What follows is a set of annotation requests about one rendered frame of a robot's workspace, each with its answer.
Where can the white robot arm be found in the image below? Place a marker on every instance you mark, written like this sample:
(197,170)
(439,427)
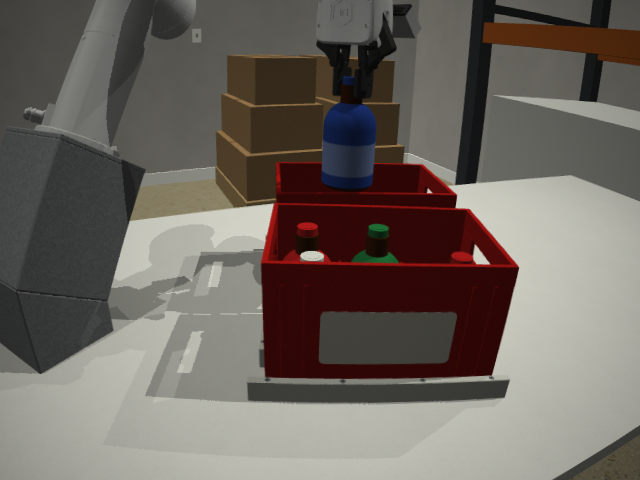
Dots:
(109,55)

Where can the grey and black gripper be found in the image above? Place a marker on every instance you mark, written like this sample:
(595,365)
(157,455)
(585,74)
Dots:
(342,23)

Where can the red crate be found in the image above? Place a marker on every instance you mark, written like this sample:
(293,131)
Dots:
(412,319)
(407,184)

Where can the green bottle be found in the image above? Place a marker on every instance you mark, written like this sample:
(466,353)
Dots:
(377,244)

